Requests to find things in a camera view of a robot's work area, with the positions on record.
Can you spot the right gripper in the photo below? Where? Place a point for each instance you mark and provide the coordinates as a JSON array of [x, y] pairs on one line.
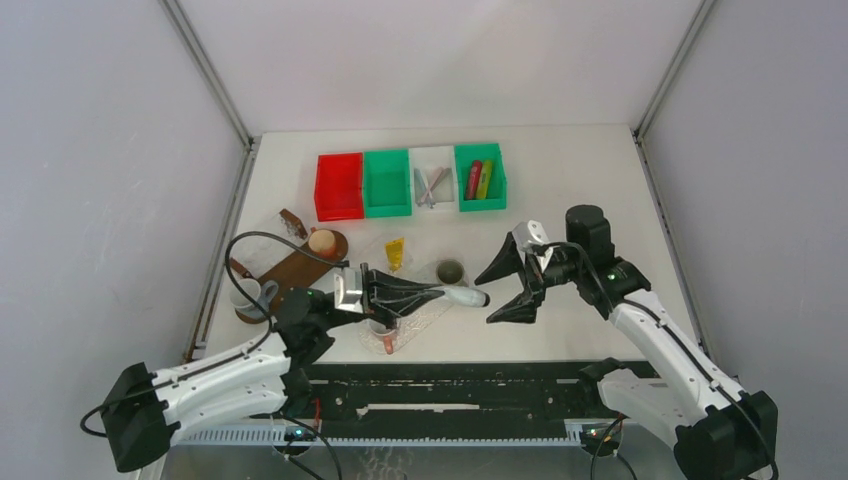
[[523, 308]]

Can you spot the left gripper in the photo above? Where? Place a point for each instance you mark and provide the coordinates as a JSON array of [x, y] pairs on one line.
[[375, 284]]

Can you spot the clear acrylic holder box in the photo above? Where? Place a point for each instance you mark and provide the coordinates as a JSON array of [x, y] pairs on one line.
[[376, 257]]

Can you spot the white toothpaste tube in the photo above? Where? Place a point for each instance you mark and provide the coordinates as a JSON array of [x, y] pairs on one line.
[[464, 296]]

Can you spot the grey ceramic mug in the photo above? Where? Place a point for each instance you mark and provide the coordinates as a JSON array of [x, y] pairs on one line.
[[451, 272]]

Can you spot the beige cup orange handle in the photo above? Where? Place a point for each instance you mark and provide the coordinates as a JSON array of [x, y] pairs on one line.
[[322, 242]]

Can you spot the green yellow toothpaste tube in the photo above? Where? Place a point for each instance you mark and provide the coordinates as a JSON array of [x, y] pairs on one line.
[[484, 179]]

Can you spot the white blue mug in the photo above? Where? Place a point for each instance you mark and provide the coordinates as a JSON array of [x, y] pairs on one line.
[[251, 299]]

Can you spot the clear holder with wooden ends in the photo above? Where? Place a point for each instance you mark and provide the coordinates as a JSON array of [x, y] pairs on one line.
[[254, 256]]

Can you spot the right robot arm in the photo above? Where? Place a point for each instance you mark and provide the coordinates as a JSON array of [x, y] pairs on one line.
[[714, 427]]

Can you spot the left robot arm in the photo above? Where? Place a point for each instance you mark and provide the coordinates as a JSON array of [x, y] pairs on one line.
[[147, 412]]

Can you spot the clear textured oval tray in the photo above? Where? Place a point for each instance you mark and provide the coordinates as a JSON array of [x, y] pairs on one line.
[[413, 325]]

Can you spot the brown wooden oval tray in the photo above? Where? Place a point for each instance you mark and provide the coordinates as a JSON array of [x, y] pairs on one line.
[[295, 270]]

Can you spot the red toothpaste tube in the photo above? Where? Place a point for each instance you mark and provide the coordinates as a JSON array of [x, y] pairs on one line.
[[472, 181]]

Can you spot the pink toothbrush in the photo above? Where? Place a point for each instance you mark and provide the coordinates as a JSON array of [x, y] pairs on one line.
[[434, 182]]

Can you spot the green bin with toothpaste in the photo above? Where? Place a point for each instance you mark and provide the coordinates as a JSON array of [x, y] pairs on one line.
[[465, 155]]

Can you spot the green bin with cups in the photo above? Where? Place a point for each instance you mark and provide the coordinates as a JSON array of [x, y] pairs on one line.
[[387, 184]]

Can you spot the red plastic bin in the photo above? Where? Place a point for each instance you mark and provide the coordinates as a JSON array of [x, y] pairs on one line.
[[338, 187]]

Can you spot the white translucent bin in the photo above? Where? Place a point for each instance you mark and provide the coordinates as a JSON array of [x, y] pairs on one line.
[[427, 159]]

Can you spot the right circuit board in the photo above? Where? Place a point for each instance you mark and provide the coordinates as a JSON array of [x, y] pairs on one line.
[[595, 441]]

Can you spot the circuit board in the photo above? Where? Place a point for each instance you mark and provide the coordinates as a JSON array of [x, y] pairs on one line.
[[295, 434], [595, 441]]

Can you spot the left circuit board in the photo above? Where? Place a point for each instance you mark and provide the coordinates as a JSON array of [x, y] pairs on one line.
[[295, 434]]

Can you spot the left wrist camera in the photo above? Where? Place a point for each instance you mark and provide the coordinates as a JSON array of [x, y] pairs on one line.
[[348, 291]]

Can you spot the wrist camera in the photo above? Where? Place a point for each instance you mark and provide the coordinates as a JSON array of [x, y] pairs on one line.
[[348, 291], [532, 241]]

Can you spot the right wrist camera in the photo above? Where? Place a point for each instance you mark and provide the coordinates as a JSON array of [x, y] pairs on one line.
[[532, 241]]

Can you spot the black front rail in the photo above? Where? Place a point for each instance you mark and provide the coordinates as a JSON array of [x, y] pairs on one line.
[[445, 401]]

